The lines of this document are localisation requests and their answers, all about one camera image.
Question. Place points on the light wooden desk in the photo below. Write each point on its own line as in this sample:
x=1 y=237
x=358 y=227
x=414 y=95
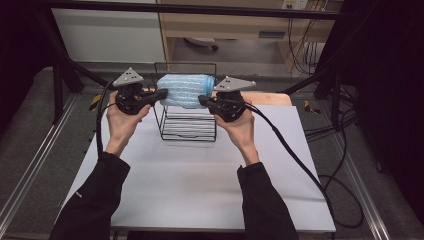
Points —
x=233 y=26

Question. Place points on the white cabinet panel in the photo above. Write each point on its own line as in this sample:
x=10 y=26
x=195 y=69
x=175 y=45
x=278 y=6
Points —
x=106 y=36

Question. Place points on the yellow black tape marker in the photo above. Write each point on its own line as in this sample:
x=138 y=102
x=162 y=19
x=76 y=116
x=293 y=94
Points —
x=311 y=107
x=95 y=102

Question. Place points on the blue striped towel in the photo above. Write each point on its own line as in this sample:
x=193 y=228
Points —
x=185 y=90

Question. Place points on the black curtain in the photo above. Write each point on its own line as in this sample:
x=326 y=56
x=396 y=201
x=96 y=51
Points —
x=390 y=83
x=20 y=50

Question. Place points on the black metal frame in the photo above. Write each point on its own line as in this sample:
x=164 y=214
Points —
x=200 y=9

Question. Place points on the white power strip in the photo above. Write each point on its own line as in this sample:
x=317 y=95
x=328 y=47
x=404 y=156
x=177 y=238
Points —
x=295 y=4

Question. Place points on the person's right hand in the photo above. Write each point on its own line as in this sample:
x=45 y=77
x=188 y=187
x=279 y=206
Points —
x=241 y=130

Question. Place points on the person's left hand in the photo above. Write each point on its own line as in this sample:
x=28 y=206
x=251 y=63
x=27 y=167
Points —
x=121 y=126

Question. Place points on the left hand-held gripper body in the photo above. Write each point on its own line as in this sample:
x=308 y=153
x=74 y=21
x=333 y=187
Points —
x=128 y=96

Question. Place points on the office chair base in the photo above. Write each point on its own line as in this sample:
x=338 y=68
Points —
x=203 y=41

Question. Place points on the wooden board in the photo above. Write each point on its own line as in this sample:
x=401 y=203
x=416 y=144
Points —
x=266 y=99

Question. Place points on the aluminium rail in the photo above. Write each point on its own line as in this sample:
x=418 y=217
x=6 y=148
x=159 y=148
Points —
x=363 y=193
x=36 y=163

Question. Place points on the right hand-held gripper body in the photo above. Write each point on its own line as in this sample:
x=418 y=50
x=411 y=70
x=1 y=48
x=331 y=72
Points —
x=231 y=106

